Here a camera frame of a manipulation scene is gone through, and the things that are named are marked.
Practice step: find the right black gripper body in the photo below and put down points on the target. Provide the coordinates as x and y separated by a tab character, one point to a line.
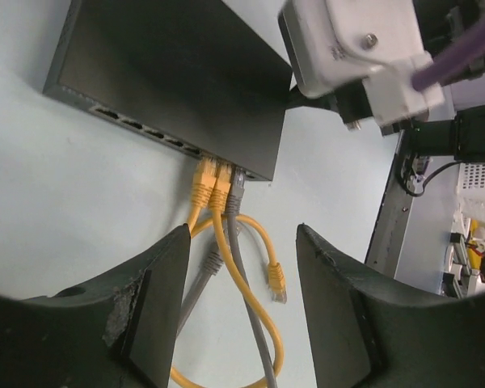
349	101

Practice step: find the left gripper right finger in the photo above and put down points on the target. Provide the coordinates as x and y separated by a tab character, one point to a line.
369	330

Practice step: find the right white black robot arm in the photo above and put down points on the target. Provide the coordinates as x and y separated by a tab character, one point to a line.
453	32

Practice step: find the black network switch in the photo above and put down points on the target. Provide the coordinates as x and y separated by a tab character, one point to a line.
189	74

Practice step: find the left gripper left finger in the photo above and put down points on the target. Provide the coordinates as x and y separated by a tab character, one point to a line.
117	329

